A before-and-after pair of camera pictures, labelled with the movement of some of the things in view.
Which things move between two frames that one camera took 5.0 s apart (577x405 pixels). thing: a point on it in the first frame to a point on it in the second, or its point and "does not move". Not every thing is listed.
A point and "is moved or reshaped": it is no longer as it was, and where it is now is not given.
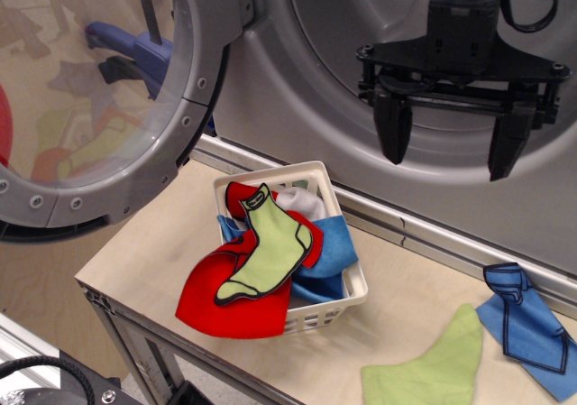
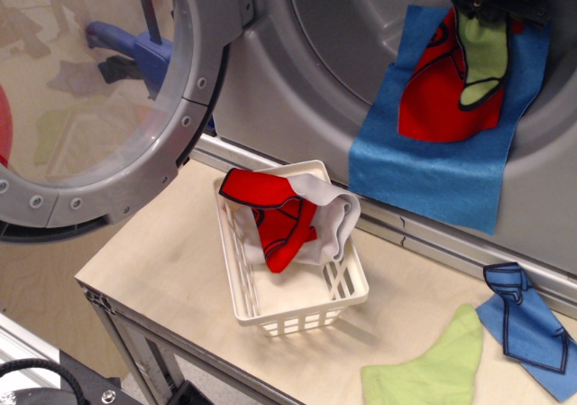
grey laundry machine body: (291, 92) does not move
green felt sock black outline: (283, 243) is moved or reshaped
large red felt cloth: (261, 315) is moved or reshaped
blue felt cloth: (324, 280) to (435, 104)
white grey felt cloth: (301, 200) to (337, 216)
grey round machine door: (107, 82) does not move
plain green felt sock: (444, 374) does not move
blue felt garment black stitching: (522, 325) does not move
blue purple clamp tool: (151, 59) does not move
